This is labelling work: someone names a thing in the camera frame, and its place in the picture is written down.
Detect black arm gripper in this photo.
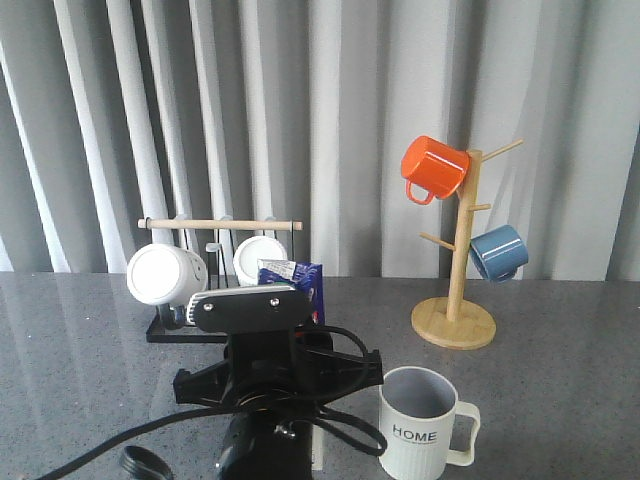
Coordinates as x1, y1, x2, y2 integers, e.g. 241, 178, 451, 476
173, 327, 383, 409

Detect blue white milk carton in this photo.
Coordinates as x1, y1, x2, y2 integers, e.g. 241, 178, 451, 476
258, 260, 325, 325

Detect white HOME mug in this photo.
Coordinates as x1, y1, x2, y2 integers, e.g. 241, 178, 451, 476
379, 366, 481, 479

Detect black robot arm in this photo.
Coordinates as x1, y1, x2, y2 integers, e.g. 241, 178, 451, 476
173, 326, 387, 479

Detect white ribbed mug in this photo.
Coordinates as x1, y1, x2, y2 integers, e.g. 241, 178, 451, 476
233, 236, 287, 286

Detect white smiley mug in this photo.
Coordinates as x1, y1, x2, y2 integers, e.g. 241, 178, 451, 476
126, 244, 208, 307

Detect wooden mug tree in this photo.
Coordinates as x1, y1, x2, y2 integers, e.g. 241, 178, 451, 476
411, 139, 524, 350

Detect blue mug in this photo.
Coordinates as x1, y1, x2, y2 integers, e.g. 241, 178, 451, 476
469, 224, 529, 283

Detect orange mug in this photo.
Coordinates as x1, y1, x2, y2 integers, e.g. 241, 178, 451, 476
401, 136, 471, 205

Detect grey pleated curtain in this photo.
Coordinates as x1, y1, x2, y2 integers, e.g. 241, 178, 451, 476
1, 1, 639, 281

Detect black wire mug rack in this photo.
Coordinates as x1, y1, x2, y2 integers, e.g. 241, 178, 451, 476
137, 217, 304, 344

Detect black cable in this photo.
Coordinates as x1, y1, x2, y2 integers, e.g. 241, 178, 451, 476
24, 324, 389, 480

